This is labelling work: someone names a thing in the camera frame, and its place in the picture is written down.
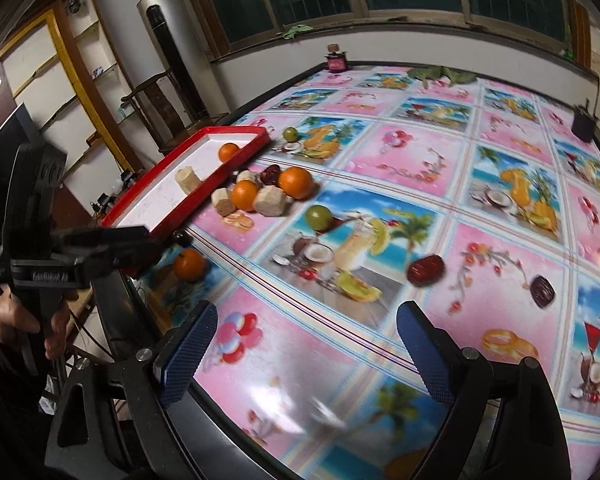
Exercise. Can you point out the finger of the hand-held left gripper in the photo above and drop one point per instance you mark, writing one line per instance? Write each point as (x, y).
(130, 259)
(105, 236)

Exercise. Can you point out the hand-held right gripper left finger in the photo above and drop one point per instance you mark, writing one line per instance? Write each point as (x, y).
(190, 355)

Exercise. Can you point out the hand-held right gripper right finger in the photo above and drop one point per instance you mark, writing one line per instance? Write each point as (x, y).
(425, 355)

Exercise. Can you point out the red tray with white inside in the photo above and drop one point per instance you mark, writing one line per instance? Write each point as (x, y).
(150, 200)

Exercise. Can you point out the red date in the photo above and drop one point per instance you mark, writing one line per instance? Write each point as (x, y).
(425, 270)
(270, 174)

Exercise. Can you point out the large orange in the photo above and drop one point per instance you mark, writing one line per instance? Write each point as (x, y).
(296, 182)

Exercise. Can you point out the person's left forearm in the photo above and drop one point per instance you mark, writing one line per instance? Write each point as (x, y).
(0, 385)

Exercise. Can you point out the person's left hand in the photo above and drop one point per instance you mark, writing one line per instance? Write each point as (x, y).
(15, 316)

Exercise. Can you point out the black screen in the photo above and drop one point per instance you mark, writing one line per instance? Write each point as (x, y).
(5, 135)

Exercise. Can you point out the wooden shelf cabinet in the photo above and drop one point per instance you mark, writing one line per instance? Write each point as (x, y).
(80, 60)

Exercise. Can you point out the dark brown date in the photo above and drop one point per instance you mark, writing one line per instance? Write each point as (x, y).
(542, 290)

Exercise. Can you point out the wooden chair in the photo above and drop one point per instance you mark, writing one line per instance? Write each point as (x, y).
(150, 105)

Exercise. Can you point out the fruit print tablecloth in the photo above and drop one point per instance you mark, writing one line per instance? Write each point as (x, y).
(420, 200)

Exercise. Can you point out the green lime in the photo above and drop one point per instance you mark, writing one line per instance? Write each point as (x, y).
(291, 134)
(318, 217)

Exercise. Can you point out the white standing air conditioner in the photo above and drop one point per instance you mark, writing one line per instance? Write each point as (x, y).
(172, 50)

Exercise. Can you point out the green cloth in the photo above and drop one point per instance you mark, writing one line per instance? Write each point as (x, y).
(292, 31)

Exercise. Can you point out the black box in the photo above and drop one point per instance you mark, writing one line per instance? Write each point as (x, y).
(583, 125)

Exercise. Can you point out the pink bottle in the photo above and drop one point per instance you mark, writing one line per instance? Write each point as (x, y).
(336, 61)

